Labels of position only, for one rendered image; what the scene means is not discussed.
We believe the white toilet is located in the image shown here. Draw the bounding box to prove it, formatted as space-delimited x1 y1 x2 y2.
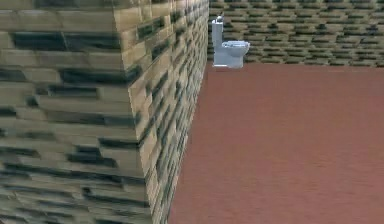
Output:
211 19 251 70

